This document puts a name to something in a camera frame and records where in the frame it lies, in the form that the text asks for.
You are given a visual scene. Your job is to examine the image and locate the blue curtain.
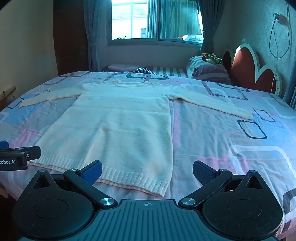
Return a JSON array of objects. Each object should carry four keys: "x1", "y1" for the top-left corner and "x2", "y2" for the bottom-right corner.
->
[
  {"x1": 198, "y1": 0, "x2": 223, "y2": 55},
  {"x1": 83, "y1": 0, "x2": 113, "y2": 73}
]

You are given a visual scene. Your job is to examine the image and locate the striped pillow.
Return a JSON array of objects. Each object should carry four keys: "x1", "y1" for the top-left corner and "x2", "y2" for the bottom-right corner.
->
[{"x1": 186, "y1": 55, "x2": 232, "y2": 82}]

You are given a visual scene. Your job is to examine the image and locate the patterned pink bed sheet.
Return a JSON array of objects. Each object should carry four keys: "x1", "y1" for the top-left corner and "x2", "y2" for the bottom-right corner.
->
[{"x1": 0, "y1": 70, "x2": 296, "y2": 241}]

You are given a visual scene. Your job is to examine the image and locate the red heart-shaped headboard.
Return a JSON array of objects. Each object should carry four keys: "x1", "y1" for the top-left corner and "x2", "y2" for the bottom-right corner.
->
[{"x1": 223, "y1": 44, "x2": 284, "y2": 98}]

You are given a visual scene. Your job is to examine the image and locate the wall charger plug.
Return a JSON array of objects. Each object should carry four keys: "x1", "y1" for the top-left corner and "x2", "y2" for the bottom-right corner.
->
[{"x1": 274, "y1": 13, "x2": 289, "y2": 25}]

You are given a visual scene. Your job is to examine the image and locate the hanging charger cable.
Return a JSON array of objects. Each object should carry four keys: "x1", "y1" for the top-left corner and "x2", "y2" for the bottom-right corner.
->
[{"x1": 269, "y1": 13, "x2": 291, "y2": 93}]

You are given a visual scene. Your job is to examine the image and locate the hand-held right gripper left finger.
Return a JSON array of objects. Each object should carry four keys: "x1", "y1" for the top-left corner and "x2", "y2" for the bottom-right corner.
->
[{"x1": 24, "y1": 160, "x2": 118, "y2": 208}]

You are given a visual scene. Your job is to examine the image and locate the sheer window curtain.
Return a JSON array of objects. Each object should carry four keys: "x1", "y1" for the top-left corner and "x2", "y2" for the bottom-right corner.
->
[{"x1": 148, "y1": 0, "x2": 201, "y2": 39}]

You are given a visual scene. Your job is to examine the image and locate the wooden furniture edge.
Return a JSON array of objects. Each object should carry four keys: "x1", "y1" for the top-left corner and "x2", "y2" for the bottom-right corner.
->
[{"x1": 0, "y1": 86, "x2": 17, "y2": 111}]

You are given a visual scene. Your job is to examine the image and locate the white fluffy towel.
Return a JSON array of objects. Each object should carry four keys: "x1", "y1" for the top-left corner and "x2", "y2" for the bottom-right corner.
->
[{"x1": 18, "y1": 79, "x2": 253, "y2": 198}]

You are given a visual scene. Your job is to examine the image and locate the brown wooden wardrobe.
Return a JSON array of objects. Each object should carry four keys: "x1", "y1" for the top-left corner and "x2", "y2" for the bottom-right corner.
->
[{"x1": 53, "y1": 0, "x2": 89, "y2": 76}]

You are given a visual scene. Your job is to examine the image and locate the black white striped cloth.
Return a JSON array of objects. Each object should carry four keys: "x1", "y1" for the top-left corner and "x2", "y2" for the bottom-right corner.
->
[{"x1": 132, "y1": 66, "x2": 156, "y2": 75}]

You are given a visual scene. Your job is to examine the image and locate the blue cloth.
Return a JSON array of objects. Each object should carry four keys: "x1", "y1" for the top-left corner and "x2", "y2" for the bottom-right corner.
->
[{"x1": 283, "y1": 70, "x2": 296, "y2": 108}]

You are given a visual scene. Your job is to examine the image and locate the window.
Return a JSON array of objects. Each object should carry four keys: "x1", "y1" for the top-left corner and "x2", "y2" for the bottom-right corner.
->
[{"x1": 112, "y1": 0, "x2": 204, "y2": 42}]

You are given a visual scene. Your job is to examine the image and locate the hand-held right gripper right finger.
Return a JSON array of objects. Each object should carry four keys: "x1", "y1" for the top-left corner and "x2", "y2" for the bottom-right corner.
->
[{"x1": 179, "y1": 160, "x2": 267, "y2": 208}]

